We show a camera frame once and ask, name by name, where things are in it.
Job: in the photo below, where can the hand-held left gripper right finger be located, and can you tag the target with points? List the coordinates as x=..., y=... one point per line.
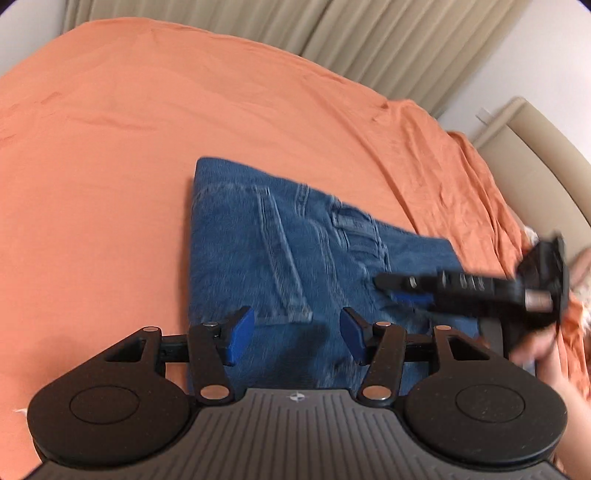
x=352, y=334

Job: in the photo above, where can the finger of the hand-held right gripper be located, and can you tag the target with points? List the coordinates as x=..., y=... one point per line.
x=415, y=297
x=452, y=280

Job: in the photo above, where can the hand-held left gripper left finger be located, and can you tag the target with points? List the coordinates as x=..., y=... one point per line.
x=241, y=332

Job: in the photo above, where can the blue denim pants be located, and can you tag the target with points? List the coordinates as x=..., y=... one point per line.
x=258, y=258

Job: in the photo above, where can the person's right forearm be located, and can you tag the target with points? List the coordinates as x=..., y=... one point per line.
x=570, y=406

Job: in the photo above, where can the person's right hand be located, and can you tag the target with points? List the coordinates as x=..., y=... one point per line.
x=538, y=348

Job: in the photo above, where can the beige padded headboard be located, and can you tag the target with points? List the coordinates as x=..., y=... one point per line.
x=545, y=175

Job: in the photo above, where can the orange bed sheet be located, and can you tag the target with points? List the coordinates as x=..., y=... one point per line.
x=115, y=161

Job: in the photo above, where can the white wall socket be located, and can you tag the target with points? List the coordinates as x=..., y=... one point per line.
x=485, y=116

